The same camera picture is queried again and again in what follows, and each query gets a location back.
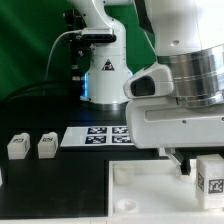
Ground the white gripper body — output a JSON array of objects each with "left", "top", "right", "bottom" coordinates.
[{"left": 126, "top": 97, "right": 224, "bottom": 149}]

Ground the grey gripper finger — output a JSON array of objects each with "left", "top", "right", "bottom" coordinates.
[{"left": 165, "top": 148, "right": 191, "bottom": 175}]

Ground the white square tabletop tray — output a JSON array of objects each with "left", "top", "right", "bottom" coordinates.
[{"left": 108, "top": 159, "right": 224, "bottom": 224}]

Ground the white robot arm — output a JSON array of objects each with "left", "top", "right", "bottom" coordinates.
[{"left": 69, "top": 0, "right": 224, "bottom": 149}]

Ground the white marker tag sheet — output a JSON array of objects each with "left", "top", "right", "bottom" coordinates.
[{"left": 61, "top": 126, "right": 132, "bottom": 147}]

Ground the white block left edge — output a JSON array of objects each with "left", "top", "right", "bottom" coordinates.
[{"left": 0, "top": 169, "right": 3, "bottom": 187}]

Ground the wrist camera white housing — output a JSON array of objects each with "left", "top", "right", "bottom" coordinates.
[{"left": 123, "top": 62, "right": 174, "bottom": 99}]

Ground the black cable bundle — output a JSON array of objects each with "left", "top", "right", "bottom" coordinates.
[{"left": 0, "top": 79, "right": 84, "bottom": 105}]

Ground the black camera on stand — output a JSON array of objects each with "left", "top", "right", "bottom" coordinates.
[{"left": 63, "top": 9, "right": 96, "bottom": 81}]

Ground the white camera cable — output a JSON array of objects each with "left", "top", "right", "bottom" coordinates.
[{"left": 44, "top": 29, "right": 83, "bottom": 82}]

